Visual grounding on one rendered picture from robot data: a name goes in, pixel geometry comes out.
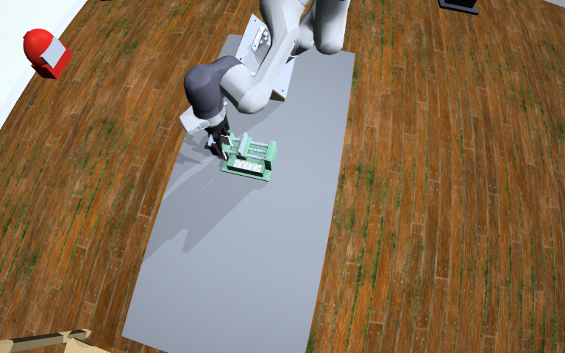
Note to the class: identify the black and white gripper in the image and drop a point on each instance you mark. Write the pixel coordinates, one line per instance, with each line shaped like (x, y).
(215, 133)

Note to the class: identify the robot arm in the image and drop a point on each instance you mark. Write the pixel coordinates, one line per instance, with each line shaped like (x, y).
(207, 84)

